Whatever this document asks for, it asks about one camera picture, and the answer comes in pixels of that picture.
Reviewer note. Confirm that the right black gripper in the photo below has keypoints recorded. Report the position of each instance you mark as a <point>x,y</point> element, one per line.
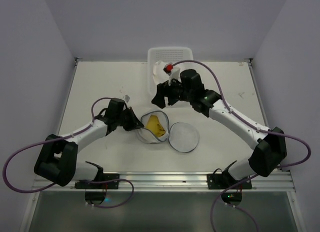
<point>171,90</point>

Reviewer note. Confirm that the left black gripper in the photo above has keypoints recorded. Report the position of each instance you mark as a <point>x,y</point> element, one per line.
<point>127,119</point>

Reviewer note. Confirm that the yellow bra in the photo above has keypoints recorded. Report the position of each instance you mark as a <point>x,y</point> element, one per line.
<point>154,125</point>

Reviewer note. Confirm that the white mesh laundry bag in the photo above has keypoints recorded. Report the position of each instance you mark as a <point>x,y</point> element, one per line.
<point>182,137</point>

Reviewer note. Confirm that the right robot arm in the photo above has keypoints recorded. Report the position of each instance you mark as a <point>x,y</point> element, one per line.
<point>269,148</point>

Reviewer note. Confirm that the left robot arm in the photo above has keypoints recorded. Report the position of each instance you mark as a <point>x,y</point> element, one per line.
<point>58,158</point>

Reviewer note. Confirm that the white plastic basket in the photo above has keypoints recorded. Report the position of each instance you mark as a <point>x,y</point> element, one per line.
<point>165,54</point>

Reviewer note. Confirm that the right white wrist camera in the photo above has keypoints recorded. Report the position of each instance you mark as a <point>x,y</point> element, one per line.
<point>172,71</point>

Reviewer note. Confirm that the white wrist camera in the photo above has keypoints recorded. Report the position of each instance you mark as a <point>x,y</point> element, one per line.
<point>172,71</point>
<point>126,98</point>

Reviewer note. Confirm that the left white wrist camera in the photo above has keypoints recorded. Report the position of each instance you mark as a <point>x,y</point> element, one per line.
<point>126,98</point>

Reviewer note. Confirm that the aluminium front rail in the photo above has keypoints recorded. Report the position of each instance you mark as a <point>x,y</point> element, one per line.
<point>278,181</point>

